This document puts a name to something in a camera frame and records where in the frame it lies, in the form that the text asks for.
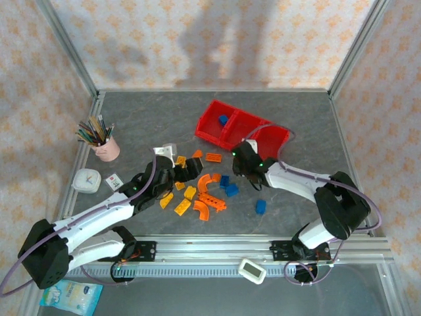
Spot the orange curved lego piece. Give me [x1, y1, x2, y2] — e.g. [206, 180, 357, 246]
[197, 174, 215, 194]
[192, 199, 212, 221]

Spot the red plastic bin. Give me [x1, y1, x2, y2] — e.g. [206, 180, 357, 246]
[249, 122, 292, 163]
[220, 109, 272, 152]
[194, 99, 241, 147]

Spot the long yellow lego brick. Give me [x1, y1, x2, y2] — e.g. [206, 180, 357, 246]
[173, 197, 193, 217]

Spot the small white printed card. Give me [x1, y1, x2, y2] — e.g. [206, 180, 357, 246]
[105, 172, 124, 192]

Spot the orange lego beam with holes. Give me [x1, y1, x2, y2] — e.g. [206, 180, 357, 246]
[197, 192, 228, 213]

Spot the pink pencil cup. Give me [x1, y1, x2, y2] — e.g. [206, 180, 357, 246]
[91, 132, 121, 163]

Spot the white square clock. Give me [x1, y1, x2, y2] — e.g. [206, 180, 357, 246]
[72, 168, 102, 194]

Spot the bundle of coloured pencils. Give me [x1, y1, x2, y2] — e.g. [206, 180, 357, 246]
[74, 114, 116, 147]

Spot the white digital timer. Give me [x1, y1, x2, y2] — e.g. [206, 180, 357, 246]
[237, 257, 267, 286]

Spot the blue white wipes packet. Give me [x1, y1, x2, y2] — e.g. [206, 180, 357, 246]
[39, 279, 104, 316]

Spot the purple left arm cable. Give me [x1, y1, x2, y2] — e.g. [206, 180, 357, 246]
[0, 147, 159, 296]

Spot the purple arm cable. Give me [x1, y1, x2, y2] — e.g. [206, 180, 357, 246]
[241, 123, 383, 287]
[0, 147, 159, 296]

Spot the aluminium table edge rail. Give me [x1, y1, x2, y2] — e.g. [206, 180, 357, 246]
[328, 91, 376, 238]
[56, 92, 107, 233]

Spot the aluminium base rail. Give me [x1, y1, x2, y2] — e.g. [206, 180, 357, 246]
[133, 234, 395, 265]

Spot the grey slotted cable duct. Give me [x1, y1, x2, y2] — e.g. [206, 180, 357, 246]
[70, 263, 299, 278]

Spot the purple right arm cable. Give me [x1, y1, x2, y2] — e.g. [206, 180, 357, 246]
[241, 123, 383, 287]

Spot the aluminium frame post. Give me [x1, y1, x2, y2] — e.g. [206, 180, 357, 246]
[328, 0, 391, 99]
[35, 0, 100, 99]

